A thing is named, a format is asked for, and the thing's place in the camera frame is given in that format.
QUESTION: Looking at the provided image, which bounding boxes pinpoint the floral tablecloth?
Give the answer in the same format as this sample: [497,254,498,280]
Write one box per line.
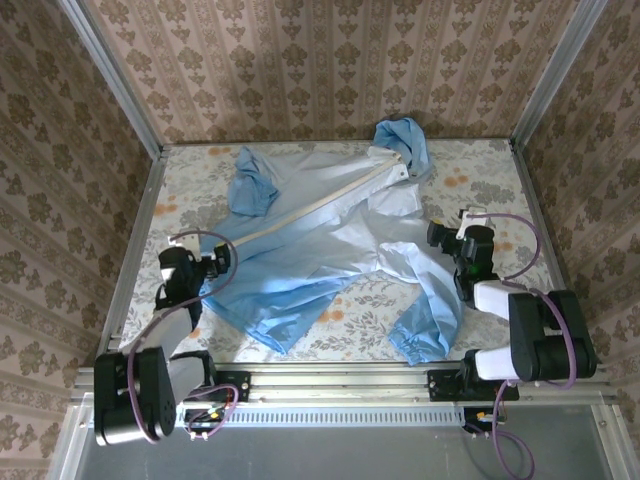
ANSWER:
[107,139,562,364]

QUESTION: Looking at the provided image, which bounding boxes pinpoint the light blue zip jacket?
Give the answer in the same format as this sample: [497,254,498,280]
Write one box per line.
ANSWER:
[202,117,464,368]

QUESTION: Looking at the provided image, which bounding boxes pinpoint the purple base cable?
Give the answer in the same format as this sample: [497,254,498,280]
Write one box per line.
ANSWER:
[469,382,537,480]
[182,383,240,442]

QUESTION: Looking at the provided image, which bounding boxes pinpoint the grey metal panel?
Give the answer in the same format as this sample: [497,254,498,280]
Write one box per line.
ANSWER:
[46,399,640,480]

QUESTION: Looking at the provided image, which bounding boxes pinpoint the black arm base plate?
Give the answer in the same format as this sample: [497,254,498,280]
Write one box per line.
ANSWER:
[426,368,521,402]
[180,369,252,404]

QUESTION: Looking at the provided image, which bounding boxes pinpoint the slotted white cable duct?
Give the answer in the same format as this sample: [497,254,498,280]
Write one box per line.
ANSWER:
[178,403,470,427]

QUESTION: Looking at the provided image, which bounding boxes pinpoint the aluminium frame post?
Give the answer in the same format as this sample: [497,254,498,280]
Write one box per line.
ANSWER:
[508,0,610,147]
[56,0,165,159]

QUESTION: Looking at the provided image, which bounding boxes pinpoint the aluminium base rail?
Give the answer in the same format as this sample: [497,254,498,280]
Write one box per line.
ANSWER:
[73,363,615,403]

